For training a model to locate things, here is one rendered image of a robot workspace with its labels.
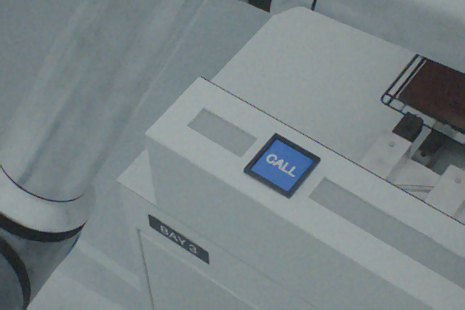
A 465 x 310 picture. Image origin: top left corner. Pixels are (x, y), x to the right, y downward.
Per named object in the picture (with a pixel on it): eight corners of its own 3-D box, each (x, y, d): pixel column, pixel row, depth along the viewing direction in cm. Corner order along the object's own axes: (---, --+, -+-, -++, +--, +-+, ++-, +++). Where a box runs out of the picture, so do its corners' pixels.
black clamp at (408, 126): (404, 122, 111) (408, 108, 109) (422, 131, 110) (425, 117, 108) (389, 142, 109) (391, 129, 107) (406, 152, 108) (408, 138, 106)
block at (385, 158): (383, 143, 109) (385, 126, 107) (409, 157, 108) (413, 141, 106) (344, 192, 106) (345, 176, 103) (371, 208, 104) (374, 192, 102)
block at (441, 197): (446, 178, 106) (451, 162, 104) (474, 193, 105) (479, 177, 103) (408, 229, 103) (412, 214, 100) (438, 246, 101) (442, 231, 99)
